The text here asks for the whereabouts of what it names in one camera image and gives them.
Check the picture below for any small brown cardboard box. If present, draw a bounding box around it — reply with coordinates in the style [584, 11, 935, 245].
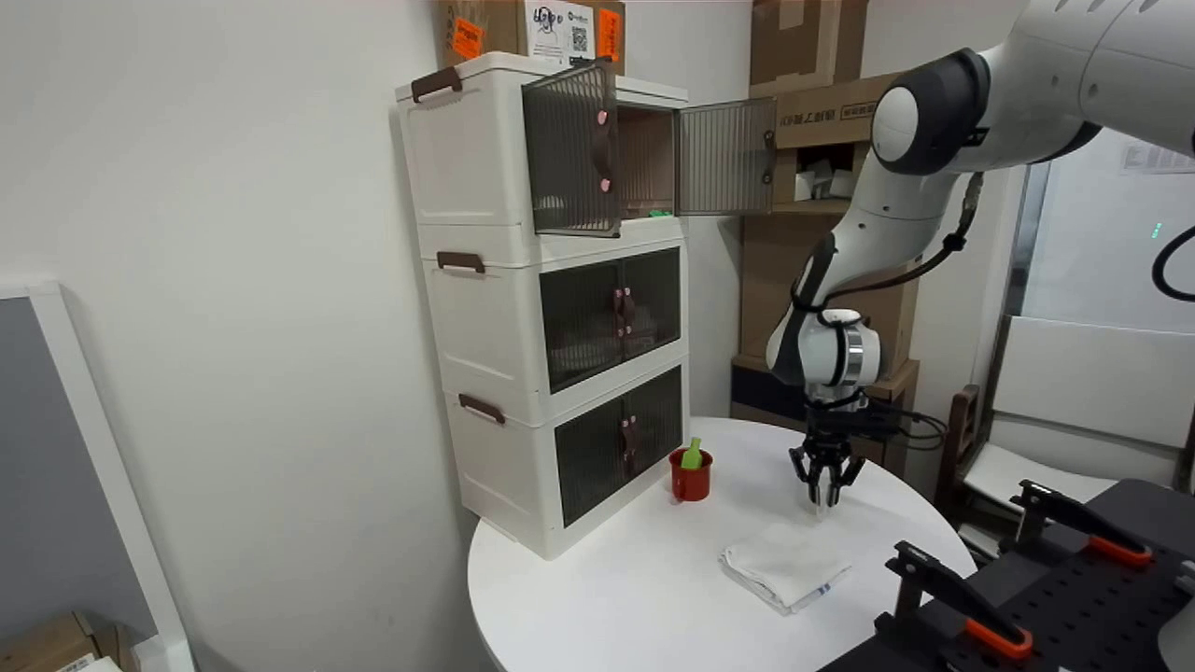
[0, 606, 134, 672]

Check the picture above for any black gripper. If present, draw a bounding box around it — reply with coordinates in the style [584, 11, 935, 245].
[787, 411, 875, 508]

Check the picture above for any brown cabinet side handle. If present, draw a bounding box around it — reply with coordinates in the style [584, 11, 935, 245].
[406, 64, 468, 107]
[432, 245, 489, 279]
[457, 387, 512, 431]

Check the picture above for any plain taped cardboard box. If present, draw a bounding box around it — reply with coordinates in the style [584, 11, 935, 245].
[747, 0, 875, 94]

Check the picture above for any open cardboard box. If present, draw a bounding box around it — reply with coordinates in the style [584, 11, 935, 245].
[762, 142, 875, 217]

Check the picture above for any cardboard box with black print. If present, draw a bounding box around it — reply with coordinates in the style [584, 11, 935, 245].
[768, 75, 900, 157]

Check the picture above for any black perforated board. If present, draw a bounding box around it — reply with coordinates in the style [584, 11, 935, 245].
[818, 474, 1195, 672]

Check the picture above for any white framed grey board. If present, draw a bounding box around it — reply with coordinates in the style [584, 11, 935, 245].
[0, 275, 203, 672]

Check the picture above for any cardboard box with orange stickers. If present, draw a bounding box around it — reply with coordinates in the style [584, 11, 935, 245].
[432, 0, 630, 75]

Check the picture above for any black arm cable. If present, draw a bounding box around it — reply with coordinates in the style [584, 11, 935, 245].
[856, 170, 987, 303]

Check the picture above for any black looped cable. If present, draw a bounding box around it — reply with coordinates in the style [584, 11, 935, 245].
[1146, 221, 1195, 308]

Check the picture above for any brown wooden chair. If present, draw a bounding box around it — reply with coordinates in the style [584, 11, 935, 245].
[935, 382, 1000, 528]

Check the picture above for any white folded cloth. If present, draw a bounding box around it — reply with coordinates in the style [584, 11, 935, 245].
[722, 520, 856, 614]

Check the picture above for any white flat panel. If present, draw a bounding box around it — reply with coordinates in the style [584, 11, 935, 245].
[987, 315, 1195, 454]

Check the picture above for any black clamp with orange handle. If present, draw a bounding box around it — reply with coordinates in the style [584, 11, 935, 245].
[885, 538, 1037, 666]
[1008, 477, 1158, 574]

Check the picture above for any red cup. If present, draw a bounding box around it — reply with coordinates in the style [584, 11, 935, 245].
[663, 446, 717, 506]

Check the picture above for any white three-tier storage cabinet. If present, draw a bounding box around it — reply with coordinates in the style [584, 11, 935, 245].
[390, 48, 692, 559]

